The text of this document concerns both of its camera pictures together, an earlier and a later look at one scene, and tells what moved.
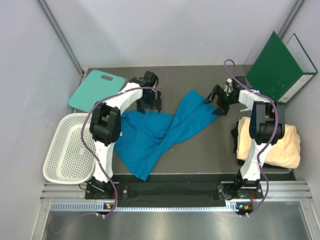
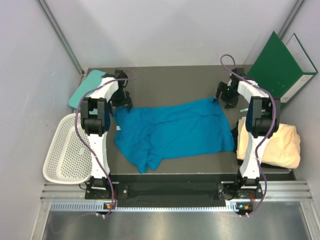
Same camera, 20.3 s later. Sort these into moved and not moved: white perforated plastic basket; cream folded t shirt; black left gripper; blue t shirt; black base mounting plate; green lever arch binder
Moved: black left gripper; blue t shirt
Not moved: white perforated plastic basket; black base mounting plate; green lever arch binder; cream folded t shirt
